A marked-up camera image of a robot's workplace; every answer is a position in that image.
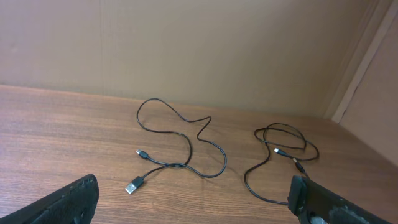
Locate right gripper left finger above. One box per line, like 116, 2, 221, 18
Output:
1, 174, 100, 224

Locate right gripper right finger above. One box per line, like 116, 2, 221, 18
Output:
288, 175, 389, 224

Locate black usb cables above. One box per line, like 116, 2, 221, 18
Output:
124, 98, 228, 195

